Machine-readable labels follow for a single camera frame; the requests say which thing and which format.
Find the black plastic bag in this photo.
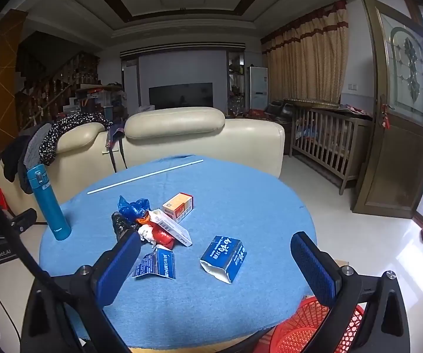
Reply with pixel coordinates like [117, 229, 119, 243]
[111, 211, 139, 241]

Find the thin white stick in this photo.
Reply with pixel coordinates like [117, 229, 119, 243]
[86, 159, 205, 195]

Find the beige curtain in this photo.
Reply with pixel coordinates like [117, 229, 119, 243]
[261, 0, 350, 105]

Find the stack of household boxes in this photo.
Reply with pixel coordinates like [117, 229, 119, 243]
[64, 84, 127, 118]

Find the black leather armchair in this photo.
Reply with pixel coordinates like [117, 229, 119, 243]
[265, 101, 295, 122]

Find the wooden glass-panel door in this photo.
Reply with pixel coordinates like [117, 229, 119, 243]
[351, 0, 423, 219]

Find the cream leather sofa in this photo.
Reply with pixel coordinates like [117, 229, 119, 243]
[0, 106, 286, 225]

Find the red door ornament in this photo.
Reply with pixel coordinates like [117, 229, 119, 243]
[379, 94, 396, 129]

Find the red wrapper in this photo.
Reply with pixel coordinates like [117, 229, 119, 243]
[149, 224, 175, 249]

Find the wooden crib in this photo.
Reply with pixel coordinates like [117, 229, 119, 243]
[289, 99, 374, 195]

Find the red plastic basket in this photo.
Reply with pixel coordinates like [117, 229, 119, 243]
[255, 294, 367, 353]

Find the teal thermos bottle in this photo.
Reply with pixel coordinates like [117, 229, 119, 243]
[26, 165, 72, 240]

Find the torn blue paper wrapper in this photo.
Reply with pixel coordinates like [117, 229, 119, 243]
[132, 247, 177, 280]

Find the white and red carton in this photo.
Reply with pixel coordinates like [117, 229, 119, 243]
[148, 209, 192, 248]

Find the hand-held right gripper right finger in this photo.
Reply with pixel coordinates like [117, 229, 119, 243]
[290, 231, 418, 353]

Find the folded patterned cloth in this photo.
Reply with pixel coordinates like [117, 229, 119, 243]
[338, 105, 372, 115]

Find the black jacket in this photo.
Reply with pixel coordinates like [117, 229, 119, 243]
[1, 136, 34, 195]

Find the orange medicine box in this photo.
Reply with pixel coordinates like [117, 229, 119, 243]
[162, 192, 194, 222]

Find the woven bamboo tray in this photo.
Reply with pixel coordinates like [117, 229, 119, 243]
[283, 97, 341, 109]

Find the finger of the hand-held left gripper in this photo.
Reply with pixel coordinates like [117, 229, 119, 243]
[0, 208, 38, 234]

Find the round wooden table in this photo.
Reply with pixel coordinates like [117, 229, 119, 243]
[127, 329, 271, 353]

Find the white paper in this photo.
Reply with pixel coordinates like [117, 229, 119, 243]
[138, 225, 157, 245]

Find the glass display cabinet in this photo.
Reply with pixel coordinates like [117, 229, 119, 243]
[228, 53, 247, 114]

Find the black television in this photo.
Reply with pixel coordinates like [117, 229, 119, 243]
[149, 83, 214, 110]

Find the wooden staircase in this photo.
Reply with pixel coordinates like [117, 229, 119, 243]
[16, 51, 100, 129]

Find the brown wooden pillar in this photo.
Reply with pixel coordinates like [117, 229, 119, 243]
[0, 9, 28, 155]

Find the blue plastic bag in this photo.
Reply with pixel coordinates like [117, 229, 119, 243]
[118, 196, 150, 225]

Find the round table with blue cloth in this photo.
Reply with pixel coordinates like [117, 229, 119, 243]
[39, 156, 317, 350]

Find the dark patterned cloth bag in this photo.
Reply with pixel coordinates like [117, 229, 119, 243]
[106, 121, 127, 171]

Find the blue carton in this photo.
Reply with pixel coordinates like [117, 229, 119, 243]
[199, 235, 248, 284]

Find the grey knit garment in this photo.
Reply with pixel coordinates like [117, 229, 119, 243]
[22, 123, 52, 170]

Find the black white patterned garment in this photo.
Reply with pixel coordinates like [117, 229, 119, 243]
[39, 112, 114, 166]

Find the white standing air conditioner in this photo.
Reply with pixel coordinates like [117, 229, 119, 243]
[247, 66, 269, 109]

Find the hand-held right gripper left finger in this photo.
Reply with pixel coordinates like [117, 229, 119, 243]
[20, 230, 142, 353]

